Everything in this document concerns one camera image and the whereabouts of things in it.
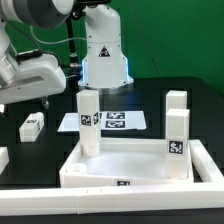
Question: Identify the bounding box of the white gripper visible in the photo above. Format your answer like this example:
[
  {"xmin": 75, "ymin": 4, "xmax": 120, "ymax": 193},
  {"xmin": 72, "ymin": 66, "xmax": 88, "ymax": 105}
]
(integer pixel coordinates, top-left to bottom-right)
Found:
[{"xmin": 0, "ymin": 54, "xmax": 66, "ymax": 110}]

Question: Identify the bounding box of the fiducial marker sheet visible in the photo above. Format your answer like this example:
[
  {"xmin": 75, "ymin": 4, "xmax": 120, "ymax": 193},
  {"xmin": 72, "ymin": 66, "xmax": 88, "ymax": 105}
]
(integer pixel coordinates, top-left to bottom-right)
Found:
[{"xmin": 58, "ymin": 111, "xmax": 146, "ymax": 132}]

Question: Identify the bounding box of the white desk top tray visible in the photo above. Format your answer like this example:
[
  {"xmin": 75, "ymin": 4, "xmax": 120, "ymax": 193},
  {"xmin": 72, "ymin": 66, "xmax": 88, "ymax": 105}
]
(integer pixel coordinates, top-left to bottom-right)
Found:
[{"xmin": 59, "ymin": 138, "xmax": 194, "ymax": 188}]

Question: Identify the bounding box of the white L-shaped fence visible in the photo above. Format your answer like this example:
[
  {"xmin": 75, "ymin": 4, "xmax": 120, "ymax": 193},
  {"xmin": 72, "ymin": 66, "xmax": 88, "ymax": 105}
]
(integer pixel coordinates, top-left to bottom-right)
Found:
[{"xmin": 0, "ymin": 140, "xmax": 224, "ymax": 216}]

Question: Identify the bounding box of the white block left edge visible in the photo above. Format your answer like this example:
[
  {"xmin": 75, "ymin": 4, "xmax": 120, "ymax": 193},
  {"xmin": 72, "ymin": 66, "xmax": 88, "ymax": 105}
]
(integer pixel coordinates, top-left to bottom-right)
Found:
[{"xmin": 0, "ymin": 147, "xmax": 9, "ymax": 174}]

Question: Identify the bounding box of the grey cable loop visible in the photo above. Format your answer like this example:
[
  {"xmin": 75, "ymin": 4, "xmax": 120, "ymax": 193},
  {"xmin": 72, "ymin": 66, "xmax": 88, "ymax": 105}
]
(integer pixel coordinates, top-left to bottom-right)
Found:
[{"xmin": 30, "ymin": 26, "xmax": 88, "ymax": 46}]

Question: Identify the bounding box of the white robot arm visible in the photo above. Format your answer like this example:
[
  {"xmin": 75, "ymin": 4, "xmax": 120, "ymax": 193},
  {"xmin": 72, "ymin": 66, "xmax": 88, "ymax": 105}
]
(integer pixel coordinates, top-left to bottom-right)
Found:
[{"xmin": 0, "ymin": 0, "xmax": 133, "ymax": 105}]

